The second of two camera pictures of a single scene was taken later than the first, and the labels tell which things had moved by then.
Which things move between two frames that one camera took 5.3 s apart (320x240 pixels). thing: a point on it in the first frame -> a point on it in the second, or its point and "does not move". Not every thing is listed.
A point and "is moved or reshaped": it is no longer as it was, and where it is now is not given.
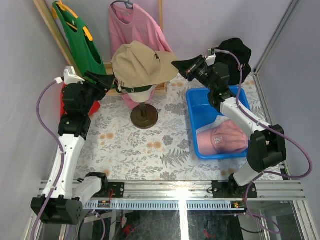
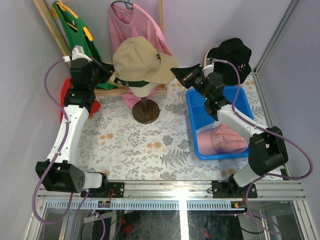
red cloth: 96,105 does not move
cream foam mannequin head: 142,96 -> 143,91
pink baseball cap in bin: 226,137 does not move
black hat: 236,46 does not move
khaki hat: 136,64 is moved or reshaped
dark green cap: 126,90 -> 130,83
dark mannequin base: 144,116 is moved or reshaped
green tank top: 87,56 does not move
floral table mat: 115,146 does not move
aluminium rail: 191,196 does not move
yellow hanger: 63,6 does not move
